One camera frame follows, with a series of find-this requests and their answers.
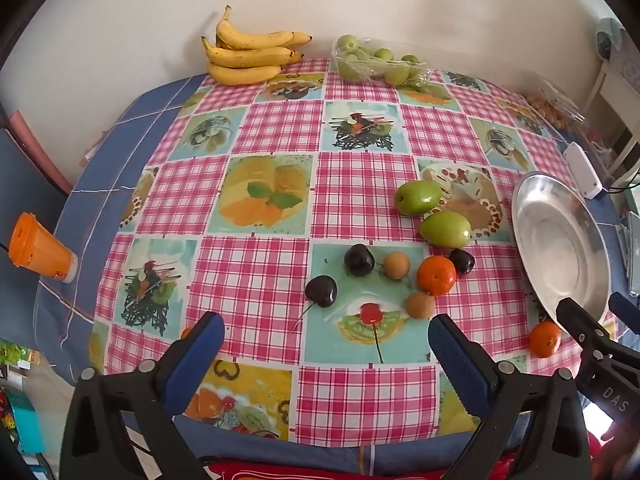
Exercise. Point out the bag of green fruits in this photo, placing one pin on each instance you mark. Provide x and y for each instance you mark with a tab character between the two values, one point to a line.
425	67

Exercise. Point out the yellow banana bunch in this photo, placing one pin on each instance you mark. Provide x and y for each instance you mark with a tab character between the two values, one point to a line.
245	57

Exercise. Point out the pink checkered printed tablecloth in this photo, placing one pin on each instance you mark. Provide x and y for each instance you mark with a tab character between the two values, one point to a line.
350	180

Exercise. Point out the dark red cherry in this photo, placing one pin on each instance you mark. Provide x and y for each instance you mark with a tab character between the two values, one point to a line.
321	291
359	259
461	261

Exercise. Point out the orange tangerine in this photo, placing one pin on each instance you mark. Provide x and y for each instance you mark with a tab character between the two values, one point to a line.
185	333
545	339
436	275

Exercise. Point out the pale blue round fan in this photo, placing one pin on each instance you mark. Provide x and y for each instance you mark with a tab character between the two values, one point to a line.
607	37

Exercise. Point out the orange plastic cup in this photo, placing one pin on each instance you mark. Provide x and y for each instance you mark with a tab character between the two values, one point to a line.
40	250

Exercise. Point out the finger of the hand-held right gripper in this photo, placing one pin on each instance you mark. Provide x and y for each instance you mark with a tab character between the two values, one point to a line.
625	306
575	320

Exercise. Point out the brown longan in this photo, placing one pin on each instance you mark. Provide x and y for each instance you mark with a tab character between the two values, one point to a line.
419	305

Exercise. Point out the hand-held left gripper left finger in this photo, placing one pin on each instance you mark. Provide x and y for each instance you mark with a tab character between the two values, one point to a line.
200	360

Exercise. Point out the clear bag of brown longans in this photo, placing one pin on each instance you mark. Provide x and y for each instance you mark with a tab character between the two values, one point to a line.
550	107

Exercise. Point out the white furniture frame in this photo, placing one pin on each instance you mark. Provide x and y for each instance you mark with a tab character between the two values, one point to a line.
607	90

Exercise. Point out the large green jujube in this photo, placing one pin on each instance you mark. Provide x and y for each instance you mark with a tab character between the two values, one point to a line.
417	196
445	229

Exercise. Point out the silver metal plate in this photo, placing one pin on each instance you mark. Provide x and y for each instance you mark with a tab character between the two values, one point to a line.
555	245

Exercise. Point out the tan longan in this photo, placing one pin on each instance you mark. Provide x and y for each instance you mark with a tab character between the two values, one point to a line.
396	265

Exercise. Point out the red printed cloth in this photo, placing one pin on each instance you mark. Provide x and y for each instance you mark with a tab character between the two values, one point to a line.
240	474

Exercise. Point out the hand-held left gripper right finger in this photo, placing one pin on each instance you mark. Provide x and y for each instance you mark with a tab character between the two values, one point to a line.
460	367

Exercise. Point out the clear plastic box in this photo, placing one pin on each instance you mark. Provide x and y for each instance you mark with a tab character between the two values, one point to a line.
632	250

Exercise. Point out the pile of small green jujubes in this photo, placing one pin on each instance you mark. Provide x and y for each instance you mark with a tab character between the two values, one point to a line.
395	76

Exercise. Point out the white plastic device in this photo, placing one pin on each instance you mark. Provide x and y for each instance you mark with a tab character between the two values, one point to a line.
582	170

